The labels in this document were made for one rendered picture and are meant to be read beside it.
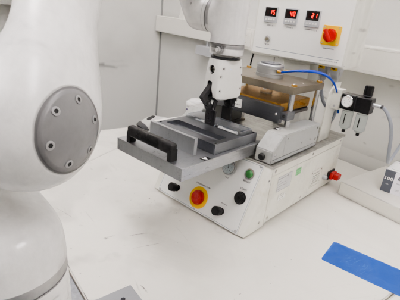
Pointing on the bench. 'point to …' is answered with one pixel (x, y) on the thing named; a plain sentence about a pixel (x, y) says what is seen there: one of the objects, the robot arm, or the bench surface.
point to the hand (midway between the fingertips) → (218, 116)
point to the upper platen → (275, 97)
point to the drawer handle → (148, 138)
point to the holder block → (209, 135)
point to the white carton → (391, 180)
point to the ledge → (372, 193)
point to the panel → (218, 192)
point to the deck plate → (263, 126)
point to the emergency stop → (197, 197)
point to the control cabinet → (313, 41)
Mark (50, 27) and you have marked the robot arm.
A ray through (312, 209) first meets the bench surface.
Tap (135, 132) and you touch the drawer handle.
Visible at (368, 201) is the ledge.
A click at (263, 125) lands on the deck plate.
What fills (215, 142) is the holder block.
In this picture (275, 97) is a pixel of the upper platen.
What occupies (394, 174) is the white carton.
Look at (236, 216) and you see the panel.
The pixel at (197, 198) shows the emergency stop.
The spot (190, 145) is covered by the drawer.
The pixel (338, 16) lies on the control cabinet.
